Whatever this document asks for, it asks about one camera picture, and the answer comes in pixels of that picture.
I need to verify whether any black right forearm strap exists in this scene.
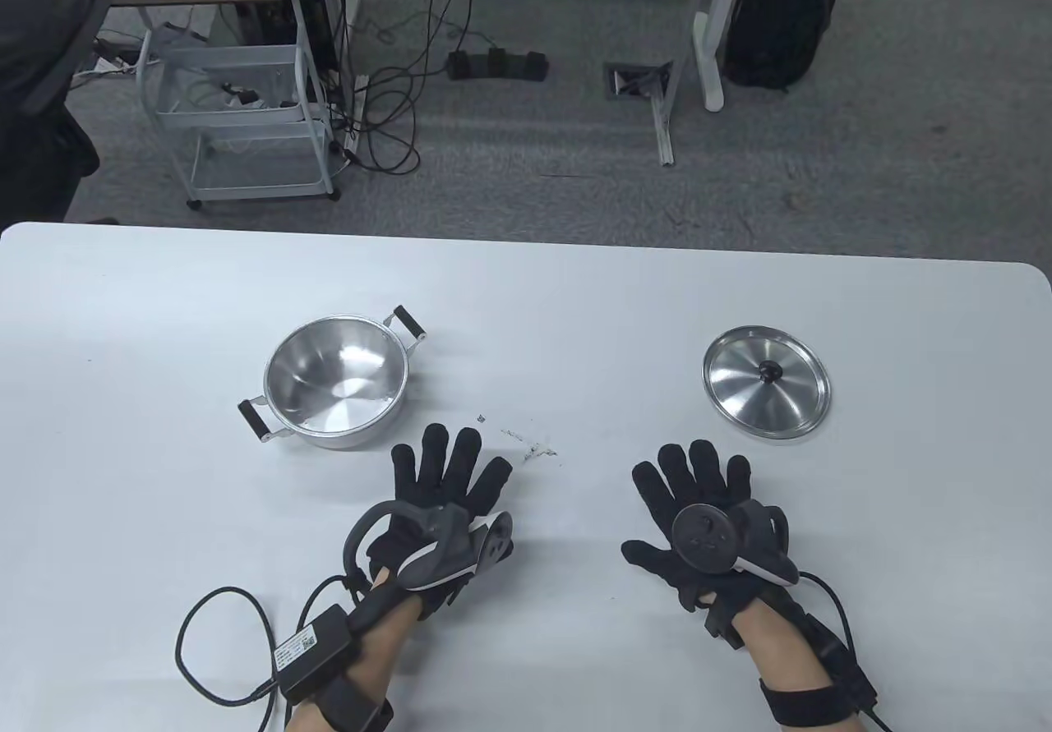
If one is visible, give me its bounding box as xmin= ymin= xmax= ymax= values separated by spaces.
xmin=757 ymin=673 xmax=865 ymax=730

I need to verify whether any black office chair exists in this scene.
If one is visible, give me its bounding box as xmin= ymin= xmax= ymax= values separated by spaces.
xmin=0 ymin=0 xmax=113 ymax=225

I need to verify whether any person's right hand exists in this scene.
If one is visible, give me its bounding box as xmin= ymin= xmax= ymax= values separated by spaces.
xmin=621 ymin=439 xmax=795 ymax=647

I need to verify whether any person's right forearm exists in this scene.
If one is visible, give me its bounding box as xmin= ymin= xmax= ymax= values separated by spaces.
xmin=734 ymin=599 xmax=874 ymax=732

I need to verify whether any metal floor socket box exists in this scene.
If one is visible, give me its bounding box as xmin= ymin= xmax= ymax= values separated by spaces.
xmin=603 ymin=60 xmax=677 ymax=101

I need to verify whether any black right wrist module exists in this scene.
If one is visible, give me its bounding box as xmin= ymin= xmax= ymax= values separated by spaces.
xmin=801 ymin=610 xmax=880 ymax=713

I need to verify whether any grey right hand controller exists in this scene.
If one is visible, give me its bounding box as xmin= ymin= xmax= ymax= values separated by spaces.
xmin=671 ymin=500 xmax=800 ymax=590

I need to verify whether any stainless steel pot lid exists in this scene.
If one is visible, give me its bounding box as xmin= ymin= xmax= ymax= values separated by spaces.
xmin=702 ymin=325 xmax=832 ymax=441

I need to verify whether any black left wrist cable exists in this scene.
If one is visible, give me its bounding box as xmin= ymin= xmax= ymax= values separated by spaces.
xmin=176 ymin=573 xmax=371 ymax=732

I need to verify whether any white wire utility cart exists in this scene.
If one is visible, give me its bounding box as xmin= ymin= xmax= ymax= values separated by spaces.
xmin=135 ymin=28 xmax=343 ymax=209

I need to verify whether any black labelled left wrist module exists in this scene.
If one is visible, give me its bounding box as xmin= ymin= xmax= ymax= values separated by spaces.
xmin=274 ymin=607 xmax=356 ymax=705

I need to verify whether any white table leg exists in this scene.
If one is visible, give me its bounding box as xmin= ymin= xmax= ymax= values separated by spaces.
xmin=692 ymin=0 xmax=750 ymax=113

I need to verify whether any black computer tower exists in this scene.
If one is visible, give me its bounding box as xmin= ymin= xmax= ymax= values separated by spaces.
xmin=284 ymin=0 xmax=344 ymax=77

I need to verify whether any grey metal table foot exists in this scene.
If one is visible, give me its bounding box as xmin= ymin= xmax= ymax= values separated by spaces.
xmin=648 ymin=67 xmax=680 ymax=168

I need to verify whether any person's left forearm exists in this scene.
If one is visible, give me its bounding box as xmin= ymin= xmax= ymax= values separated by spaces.
xmin=284 ymin=574 xmax=428 ymax=732

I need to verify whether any black backpack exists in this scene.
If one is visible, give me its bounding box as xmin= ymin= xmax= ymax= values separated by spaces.
xmin=722 ymin=0 xmax=844 ymax=93

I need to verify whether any grey hand controller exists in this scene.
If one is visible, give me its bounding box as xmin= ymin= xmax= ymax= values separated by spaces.
xmin=344 ymin=500 xmax=517 ymax=601
xmin=671 ymin=500 xmax=800 ymax=590

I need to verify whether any person's left hand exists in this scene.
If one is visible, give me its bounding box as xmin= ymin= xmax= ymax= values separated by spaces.
xmin=366 ymin=424 xmax=515 ymax=622

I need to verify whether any grey left hand controller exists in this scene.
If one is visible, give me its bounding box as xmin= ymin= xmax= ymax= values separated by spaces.
xmin=344 ymin=500 xmax=517 ymax=601

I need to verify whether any black power strip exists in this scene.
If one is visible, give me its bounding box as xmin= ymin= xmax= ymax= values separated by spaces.
xmin=446 ymin=47 xmax=550 ymax=82

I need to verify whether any black floor cable bundle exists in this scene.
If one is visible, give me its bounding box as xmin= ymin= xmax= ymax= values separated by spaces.
xmin=327 ymin=0 xmax=496 ymax=176

